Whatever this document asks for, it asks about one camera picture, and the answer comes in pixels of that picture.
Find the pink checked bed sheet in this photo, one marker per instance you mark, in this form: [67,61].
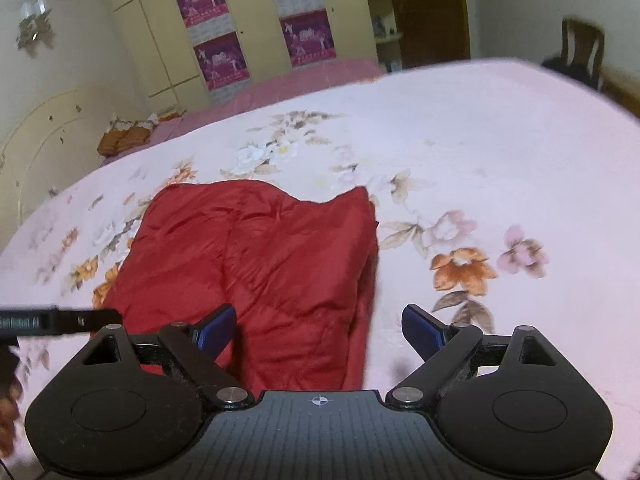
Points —
[305,80]

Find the dark wooden chair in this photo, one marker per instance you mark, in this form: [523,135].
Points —
[582,52]

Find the cream yellow wardrobe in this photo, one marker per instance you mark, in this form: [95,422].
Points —
[166,65]

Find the brown wooden door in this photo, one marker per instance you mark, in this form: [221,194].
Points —
[433,31]

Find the pink floral quilt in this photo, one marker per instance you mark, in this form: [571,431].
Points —
[504,195]

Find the red puffer jacket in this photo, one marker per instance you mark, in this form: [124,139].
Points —
[300,276]

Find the lower right purple poster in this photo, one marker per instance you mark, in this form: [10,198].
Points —
[308,38]

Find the cream wooden headboard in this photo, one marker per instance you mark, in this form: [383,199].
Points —
[55,146]

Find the wall lamp fixture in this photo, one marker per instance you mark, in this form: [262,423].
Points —
[35,29]

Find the lower left purple poster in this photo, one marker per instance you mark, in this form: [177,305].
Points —
[223,67]

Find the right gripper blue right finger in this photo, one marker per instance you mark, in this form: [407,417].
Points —
[427,335]

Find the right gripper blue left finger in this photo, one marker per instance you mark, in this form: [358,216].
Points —
[210,335]

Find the upper left purple poster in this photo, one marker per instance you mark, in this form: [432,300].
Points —
[205,19]

